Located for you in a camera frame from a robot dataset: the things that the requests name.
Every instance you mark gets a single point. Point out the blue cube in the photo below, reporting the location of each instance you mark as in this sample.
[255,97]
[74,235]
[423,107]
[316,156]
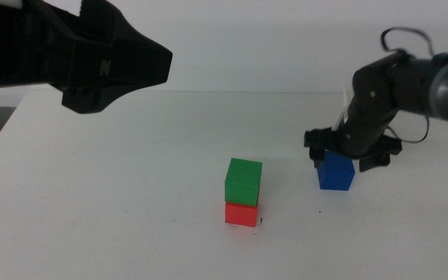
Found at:
[336,173]

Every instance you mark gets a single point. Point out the red cube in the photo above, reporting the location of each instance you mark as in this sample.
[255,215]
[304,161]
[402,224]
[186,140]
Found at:
[240,215]

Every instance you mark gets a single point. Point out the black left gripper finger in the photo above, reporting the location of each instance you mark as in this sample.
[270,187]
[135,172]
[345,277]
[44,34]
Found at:
[134,46]
[138,78]

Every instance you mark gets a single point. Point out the green cube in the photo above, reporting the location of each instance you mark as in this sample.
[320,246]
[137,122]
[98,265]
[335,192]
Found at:
[243,180]

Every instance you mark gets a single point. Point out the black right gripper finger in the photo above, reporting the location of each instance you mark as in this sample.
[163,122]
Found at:
[373,162]
[316,157]

